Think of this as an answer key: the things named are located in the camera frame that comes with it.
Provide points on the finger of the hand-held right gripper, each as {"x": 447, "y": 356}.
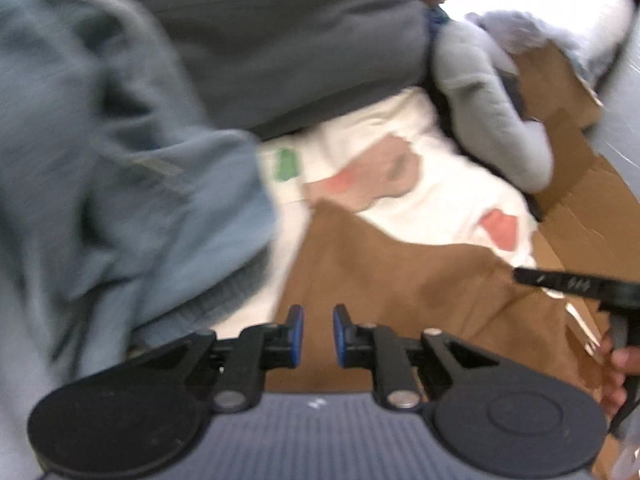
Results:
{"x": 555, "y": 280}

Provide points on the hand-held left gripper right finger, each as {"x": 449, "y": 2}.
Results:
{"x": 340, "y": 335}

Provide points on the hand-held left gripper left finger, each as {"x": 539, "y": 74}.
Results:
{"x": 297, "y": 335}

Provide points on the brown shirt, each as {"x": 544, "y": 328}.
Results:
{"x": 400, "y": 280}

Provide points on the person's right hand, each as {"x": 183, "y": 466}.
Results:
{"x": 625, "y": 362}

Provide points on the brown cardboard sheet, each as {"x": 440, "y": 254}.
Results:
{"x": 590, "y": 200}

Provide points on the cream bear-print bed sheet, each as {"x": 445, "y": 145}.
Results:
{"x": 450, "y": 195}

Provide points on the grey plastic-wrapped roll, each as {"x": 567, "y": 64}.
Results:
{"x": 625, "y": 125}

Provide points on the grey neck pillow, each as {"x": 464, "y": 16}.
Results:
{"x": 480, "y": 95}

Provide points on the light blue jeans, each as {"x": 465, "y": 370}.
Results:
{"x": 100, "y": 185}

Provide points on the plastic-wrapped white pillow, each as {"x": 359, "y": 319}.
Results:
{"x": 550, "y": 0}

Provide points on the dark grey cloth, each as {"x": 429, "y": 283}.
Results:
{"x": 275, "y": 35}

